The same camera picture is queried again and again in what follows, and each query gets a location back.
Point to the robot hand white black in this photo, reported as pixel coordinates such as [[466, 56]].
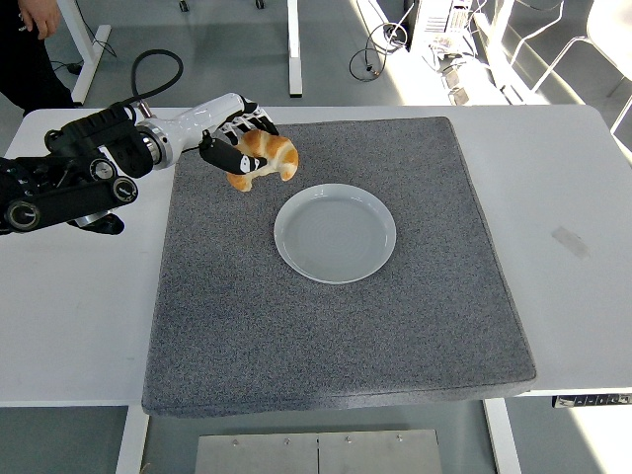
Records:
[[207, 116]]

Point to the golden croissant bread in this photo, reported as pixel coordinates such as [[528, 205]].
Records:
[[279, 155]]

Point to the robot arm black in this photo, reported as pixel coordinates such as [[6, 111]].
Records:
[[64, 197]]

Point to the round light grey plate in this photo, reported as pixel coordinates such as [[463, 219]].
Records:
[[336, 237]]

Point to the grey metal plate with screws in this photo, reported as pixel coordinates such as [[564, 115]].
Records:
[[316, 454]]

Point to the white desk leg with foot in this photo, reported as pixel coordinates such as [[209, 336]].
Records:
[[294, 49], [84, 84]]

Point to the person's hand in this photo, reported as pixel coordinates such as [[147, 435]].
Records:
[[44, 17]]

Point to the person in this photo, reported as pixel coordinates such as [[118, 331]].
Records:
[[20, 64]]

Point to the white equipment box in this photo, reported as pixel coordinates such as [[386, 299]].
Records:
[[434, 24]]

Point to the grey felt mat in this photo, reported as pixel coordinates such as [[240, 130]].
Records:
[[321, 336]]

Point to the white table leg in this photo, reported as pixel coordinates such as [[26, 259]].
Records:
[[131, 444], [503, 439]]

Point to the grey tape strip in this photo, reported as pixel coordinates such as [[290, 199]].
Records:
[[570, 242]]

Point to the white chair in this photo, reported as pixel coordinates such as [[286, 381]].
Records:
[[609, 29]]

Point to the desk height control panel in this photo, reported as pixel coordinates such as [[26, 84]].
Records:
[[592, 400]]

